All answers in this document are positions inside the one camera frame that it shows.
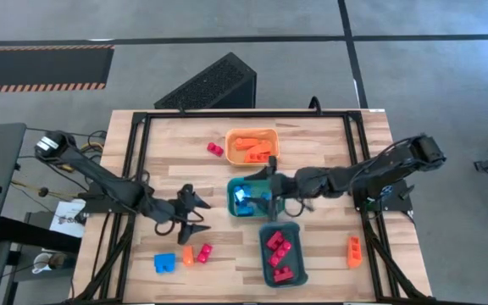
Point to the black hazard-striped floor mat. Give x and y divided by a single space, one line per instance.
40 68

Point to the long orange toy block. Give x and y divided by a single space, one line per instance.
354 251

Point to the white mug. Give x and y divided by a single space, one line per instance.
40 262

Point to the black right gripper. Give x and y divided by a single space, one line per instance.
292 184

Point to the red toy block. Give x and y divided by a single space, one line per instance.
275 240
281 253
283 274
215 148
204 253

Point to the blue two-stud toy block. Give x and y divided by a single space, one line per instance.
164 262

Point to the black mesh computer case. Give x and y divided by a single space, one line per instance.
210 84

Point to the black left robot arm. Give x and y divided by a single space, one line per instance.
100 182

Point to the black aluminium table frame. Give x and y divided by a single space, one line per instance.
248 114

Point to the blue single-stud toy block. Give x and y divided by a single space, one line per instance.
266 196

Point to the grey-blue plastic bin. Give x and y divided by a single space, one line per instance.
299 254

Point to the teal plastic bin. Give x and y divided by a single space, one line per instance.
230 199

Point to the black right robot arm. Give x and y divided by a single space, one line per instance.
379 169

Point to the white paper sheet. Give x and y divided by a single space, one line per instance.
68 216

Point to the cream-orange plastic bin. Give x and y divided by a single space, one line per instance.
230 146

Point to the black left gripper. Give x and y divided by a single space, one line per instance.
168 212

